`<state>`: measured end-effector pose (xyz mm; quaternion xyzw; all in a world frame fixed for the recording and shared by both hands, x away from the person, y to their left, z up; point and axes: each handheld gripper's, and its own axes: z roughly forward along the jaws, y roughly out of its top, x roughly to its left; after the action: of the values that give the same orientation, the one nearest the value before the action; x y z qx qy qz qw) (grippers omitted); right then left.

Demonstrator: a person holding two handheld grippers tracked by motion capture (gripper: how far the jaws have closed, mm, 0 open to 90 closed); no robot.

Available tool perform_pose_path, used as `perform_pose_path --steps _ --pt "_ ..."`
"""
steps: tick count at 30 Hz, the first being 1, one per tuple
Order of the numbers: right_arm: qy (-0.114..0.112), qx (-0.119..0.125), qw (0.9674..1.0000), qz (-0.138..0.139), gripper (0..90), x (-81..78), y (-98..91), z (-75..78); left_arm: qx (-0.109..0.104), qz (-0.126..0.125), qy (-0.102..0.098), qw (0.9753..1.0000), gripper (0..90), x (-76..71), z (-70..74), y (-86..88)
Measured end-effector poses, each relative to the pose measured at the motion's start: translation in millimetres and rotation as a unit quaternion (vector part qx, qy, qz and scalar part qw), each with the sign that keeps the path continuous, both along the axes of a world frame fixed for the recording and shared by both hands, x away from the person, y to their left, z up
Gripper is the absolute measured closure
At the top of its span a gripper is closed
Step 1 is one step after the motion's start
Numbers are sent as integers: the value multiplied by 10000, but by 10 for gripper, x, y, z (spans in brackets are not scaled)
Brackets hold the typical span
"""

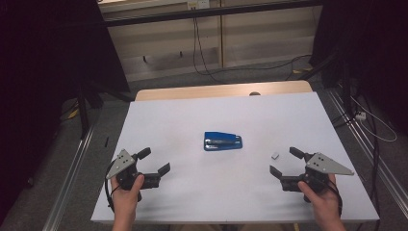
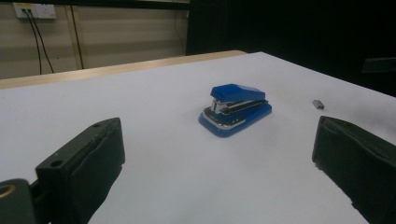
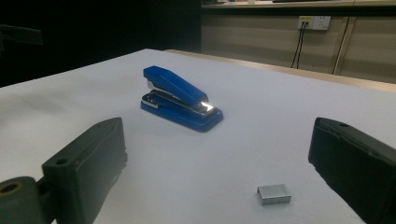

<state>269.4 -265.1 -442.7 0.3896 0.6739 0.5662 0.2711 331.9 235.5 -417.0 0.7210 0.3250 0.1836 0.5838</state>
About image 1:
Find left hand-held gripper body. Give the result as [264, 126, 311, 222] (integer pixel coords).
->
[105, 148, 162, 193]

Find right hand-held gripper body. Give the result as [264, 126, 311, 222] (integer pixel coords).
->
[279, 152, 355, 194]

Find blue stapler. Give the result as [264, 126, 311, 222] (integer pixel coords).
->
[203, 131, 243, 152]

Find person's right hand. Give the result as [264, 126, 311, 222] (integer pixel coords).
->
[296, 173, 342, 220]

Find person's left hand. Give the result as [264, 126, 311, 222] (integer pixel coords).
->
[110, 173, 145, 216]

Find white table cover sheet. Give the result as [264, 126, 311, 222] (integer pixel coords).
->
[90, 91, 380, 224]

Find black stand leg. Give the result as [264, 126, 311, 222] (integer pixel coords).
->
[76, 86, 105, 140]

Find wooden table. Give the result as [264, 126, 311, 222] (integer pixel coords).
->
[135, 80, 314, 102]

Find beige wooden cabinet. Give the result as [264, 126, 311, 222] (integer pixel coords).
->
[97, 0, 322, 83]

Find black curtain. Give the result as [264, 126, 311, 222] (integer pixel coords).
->
[0, 0, 131, 225]
[309, 0, 408, 136]

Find black horizontal bar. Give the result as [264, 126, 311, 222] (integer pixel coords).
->
[103, 0, 323, 28]

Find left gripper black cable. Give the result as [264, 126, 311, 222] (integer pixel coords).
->
[103, 159, 121, 214]

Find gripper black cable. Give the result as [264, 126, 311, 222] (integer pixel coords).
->
[103, 159, 121, 214]
[326, 179, 344, 219]

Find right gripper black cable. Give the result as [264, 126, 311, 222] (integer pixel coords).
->
[326, 179, 344, 219]

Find aluminium floor rail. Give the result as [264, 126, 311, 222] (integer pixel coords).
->
[41, 126, 95, 231]
[326, 88, 408, 219]

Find white cable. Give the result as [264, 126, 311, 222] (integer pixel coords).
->
[349, 95, 398, 143]

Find black floor cable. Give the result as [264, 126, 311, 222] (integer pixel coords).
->
[220, 53, 313, 82]

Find black hanging cable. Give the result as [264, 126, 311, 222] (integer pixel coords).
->
[191, 8, 225, 85]

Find white wall socket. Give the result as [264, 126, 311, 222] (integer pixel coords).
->
[187, 0, 211, 11]

